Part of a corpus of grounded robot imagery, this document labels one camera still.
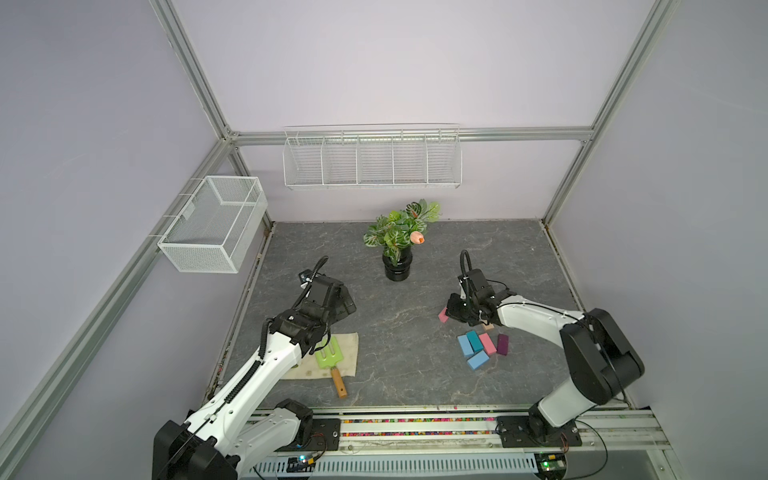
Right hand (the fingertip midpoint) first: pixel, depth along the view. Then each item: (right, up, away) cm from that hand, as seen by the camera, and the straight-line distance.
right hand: (445, 307), depth 93 cm
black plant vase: (-14, +11, +9) cm, 20 cm away
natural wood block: (+13, -6, -2) cm, 14 cm away
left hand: (-32, +3, -13) cm, 34 cm away
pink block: (-1, -2, -3) cm, 3 cm away
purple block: (+17, -10, -4) cm, 20 cm away
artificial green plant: (-15, +24, -12) cm, 30 cm away
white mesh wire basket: (-66, +25, -8) cm, 71 cm away
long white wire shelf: (-23, +50, +6) cm, 55 cm away
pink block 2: (+12, -10, -6) cm, 16 cm away
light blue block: (+5, -10, -6) cm, 13 cm away
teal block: (+8, -9, -4) cm, 13 cm away
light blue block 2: (+8, -14, -8) cm, 18 cm away
